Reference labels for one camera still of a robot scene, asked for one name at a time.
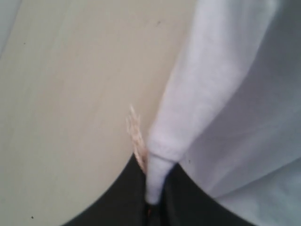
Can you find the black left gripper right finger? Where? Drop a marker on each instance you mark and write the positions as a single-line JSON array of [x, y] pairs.
[[184, 204]]

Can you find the orange clothing tag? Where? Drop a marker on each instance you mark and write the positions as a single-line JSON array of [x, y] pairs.
[[139, 148]]

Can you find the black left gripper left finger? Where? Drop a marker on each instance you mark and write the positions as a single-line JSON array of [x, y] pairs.
[[121, 205]]

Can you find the white t-shirt red lettering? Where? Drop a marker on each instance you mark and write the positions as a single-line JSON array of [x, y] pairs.
[[231, 110]]

